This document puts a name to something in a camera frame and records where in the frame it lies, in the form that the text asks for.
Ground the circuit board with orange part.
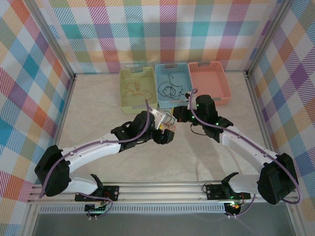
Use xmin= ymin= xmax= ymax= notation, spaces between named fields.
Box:
xmin=225 ymin=200 xmax=244 ymax=212

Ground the aluminium side floor rail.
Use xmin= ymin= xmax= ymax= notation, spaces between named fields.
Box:
xmin=245 ymin=72 xmax=283 ymax=181
xmin=43 ymin=75 xmax=77 ymax=185

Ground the thin red-orange cable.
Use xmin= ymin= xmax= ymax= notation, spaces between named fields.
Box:
xmin=124 ymin=81 xmax=154 ymax=99

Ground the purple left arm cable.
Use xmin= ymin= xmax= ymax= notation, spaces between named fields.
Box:
xmin=39 ymin=99 xmax=158 ymax=220

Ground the pink plastic basket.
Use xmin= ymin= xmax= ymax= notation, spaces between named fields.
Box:
xmin=188 ymin=60 xmax=232 ymax=107

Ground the thin green cable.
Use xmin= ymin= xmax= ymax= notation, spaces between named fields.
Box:
xmin=165 ymin=112 xmax=177 ymax=128

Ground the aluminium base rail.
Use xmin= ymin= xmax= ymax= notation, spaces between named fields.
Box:
xmin=26 ymin=181 xmax=299 ymax=205

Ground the green plastic basket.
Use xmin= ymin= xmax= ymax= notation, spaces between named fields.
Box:
xmin=119 ymin=66 xmax=158 ymax=114

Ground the slotted grey cable duct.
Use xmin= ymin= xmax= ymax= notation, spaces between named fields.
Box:
xmin=38 ymin=205 xmax=226 ymax=215

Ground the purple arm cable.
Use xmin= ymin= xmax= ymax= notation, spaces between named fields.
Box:
xmin=39 ymin=99 xmax=158 ymax=220
xmin=189 ymin=88 xmax=303 ymax=219

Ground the blue plastic basket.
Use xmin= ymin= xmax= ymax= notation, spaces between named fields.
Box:
xmin=154 ymin=62 xmax=196 ymax=109

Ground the bundle of thin cables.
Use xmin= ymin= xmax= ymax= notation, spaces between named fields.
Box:
xmin=162 ymin=110 xmax=178 ymax=131

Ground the aluminium frame post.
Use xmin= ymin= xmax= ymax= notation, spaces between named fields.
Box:
xmin=26 ymin=0 xmax=77 ymax=82
xmin=245 ymin=0 xmax=296 ymax=77

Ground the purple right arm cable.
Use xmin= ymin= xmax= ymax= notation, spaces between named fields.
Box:
xmin=189 ymin=88 xmax=303 ymax=219

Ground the thin black cable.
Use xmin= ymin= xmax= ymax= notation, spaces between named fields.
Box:
xmin=167 ymin=73 xmax=185 ymax=98
xmin=157 ymin=82 xmax=186 ymax=98

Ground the circuit board with green lights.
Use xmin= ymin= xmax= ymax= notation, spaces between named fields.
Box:
xmin=85 ymin=201 xmax=109 ymax=214

